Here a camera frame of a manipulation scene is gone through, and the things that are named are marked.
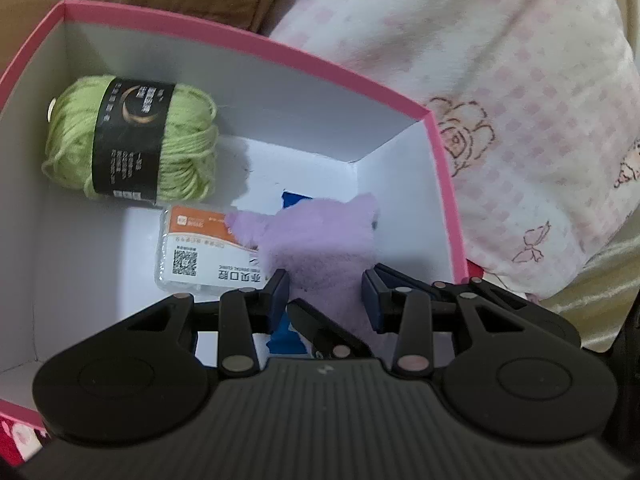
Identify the green yarn ball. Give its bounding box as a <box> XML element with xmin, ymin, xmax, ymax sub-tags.
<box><xmin>41</xmin><ymin>75</ymin><xmax>221</xmax><ymax>208</ymax></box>

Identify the clear floss pick box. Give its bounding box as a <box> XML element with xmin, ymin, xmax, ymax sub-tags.
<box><xmin>154</xmin><ymin>204</ymin><xmax>281</xmax><ymax>297</ymax></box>

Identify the pink cardboard box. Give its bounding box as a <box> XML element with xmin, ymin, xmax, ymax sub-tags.
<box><xmin>0</xmin><ymin>0</ymin><xmax>471</xmax><ymax>428</ymax></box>

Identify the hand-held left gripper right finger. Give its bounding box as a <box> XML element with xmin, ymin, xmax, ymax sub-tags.
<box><xmin>361</xmin><ymin>268</ymin><xmax>527</xmax><ymax>381</ymax></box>

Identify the purple plush toy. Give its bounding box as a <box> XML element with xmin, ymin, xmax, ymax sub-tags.
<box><xmin>225</xmin><ymin>192</ymin><xmax>386</xmax><ymax>356</ymax></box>

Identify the blue wet wipes pack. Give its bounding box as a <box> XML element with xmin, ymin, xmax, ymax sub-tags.
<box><xmin>267</xmin><ymin>189</ymin><xmax>313</xmax><ymax>358</ymax></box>

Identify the bear print blanket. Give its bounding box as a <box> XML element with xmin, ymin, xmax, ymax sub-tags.
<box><xmin>0</xmin><ymin>400</ymin><xmax>53</xmax><ymax>476</ymax></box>

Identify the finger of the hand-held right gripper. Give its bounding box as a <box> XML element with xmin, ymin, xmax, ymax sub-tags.
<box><xmin>286</xmin><ymin>298</ymin><xmax>376</xmax><ymax>362</ymax></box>
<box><xmin>374</xmin><ymin>262</ymin><xmax>528</xmax><ymax>312</ymax></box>

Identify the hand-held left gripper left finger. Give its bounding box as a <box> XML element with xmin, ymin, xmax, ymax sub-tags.
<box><xmin>126</xmin><ymin>268</ymin><xmax>292</xmax><ymax>379</ymax></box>

